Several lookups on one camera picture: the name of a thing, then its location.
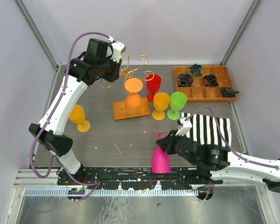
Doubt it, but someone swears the magenta plastic wine glass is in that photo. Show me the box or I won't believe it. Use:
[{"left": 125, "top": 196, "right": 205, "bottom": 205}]
[{"left": 152, "top": 145, "right": 171, "bottom": 174}]

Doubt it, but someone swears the orange plastic wine glass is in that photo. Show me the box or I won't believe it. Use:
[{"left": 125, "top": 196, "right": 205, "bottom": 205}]
[{"left": 124, "top": 78, "right": 143, "bottom": 115}]

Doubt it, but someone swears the yellow wine glass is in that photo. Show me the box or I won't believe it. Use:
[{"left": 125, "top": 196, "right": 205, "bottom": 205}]
[
  {"left": 152, "top": 92, "right": 170, "bottom": 120},
  {"left": 69, "top": 105, "right": 91, "bottom": 133}
]

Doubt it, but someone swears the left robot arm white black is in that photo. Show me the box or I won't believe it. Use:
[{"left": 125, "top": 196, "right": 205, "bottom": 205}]
[{"left": 28, "top": 38, "right": 126, "bottom": 185}]

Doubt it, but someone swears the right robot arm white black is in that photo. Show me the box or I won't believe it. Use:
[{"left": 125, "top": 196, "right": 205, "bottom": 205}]
[{"left": 156, "top": 130, "right": 280, "bottom": 193}]

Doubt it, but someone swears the red plastic wine glass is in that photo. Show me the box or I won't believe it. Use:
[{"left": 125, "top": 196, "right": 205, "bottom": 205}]
[{"left": 146, "top": 74, "right": 161, "bottom": 102}]

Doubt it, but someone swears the green plastic wine glass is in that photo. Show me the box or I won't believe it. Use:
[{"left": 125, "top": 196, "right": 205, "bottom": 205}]
[{"left": 167, "top": 91, "right": 187, "bottom": 120}]

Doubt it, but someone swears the black white striped cloth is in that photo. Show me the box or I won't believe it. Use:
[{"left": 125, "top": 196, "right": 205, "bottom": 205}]
[{"left": 190, "top": 114, "right": 232, "bottom": 147}]

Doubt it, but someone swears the dark rolled tie left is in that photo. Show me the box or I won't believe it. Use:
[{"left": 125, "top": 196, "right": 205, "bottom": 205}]
[{"left": 176, "top": 73, "right": 194, "bottom": 87}]

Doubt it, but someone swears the dark rolled tie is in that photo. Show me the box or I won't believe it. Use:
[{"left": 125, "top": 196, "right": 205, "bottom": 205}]
[
  {"left": 203, "top": 74, "right": 219, "bottom": 87},
  {"left": 220, "top": 87, "right": 239, "bottom": 98},
  {"left": 189, "top": 63, "right": 203, "bottom": 77},
  {"left": 176, "top": 73, "right": 194, "bottom": 87}
]

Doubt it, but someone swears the wooden compartment tray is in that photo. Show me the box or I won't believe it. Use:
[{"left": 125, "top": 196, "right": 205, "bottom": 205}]
[{"left": 173, "top": 65, "right": 237, "bottom": 104}]

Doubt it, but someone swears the dark rolled tie middle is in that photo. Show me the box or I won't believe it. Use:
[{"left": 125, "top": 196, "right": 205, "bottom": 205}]
[{"left": 203, "top": 74, "right": 219, "bottom": 87}]

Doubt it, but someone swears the dark rolled tie right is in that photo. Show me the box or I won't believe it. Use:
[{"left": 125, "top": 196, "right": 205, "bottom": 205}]
[{"left": 220, "top": 87, "right": 239, "bottom": 98}]

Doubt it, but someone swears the dark rolled tie top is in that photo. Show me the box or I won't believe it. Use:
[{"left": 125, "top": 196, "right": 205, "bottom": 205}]
[{"left": 189, "top": 63, "right": 203, "bottom": 77}]

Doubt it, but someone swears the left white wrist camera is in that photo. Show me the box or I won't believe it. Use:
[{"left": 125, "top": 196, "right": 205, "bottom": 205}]
[{"left": 106, "top": 36, "right": 126, "bottom": 63}]

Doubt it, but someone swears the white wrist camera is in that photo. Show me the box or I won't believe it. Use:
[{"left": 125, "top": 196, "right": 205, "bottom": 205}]
[
  {"left": 175, "top": 117, "right": 192, "bottom": 138},
  {"left": 106, "top": 36, "right": 126, "bottom": 63}
]

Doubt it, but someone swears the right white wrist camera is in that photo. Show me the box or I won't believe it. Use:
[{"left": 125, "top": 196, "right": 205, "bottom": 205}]
[{"left": 175, "top": 117, "right": 192, "bottom": 138}]

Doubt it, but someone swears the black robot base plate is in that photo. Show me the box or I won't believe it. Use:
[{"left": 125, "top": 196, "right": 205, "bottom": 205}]
[{"left": 57, "top": 167, "right": 224, "bottom": 191}]

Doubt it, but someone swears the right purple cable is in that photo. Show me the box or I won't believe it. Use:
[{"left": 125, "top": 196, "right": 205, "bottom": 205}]
[{"left": 184, "top": 106, "right": 280, "bottom": 170}]

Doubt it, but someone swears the grey slotted cable duct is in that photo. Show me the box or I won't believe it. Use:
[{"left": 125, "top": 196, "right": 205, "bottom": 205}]
[{"left": 24, "top": 188, "right": 198, "bottom": 197}]

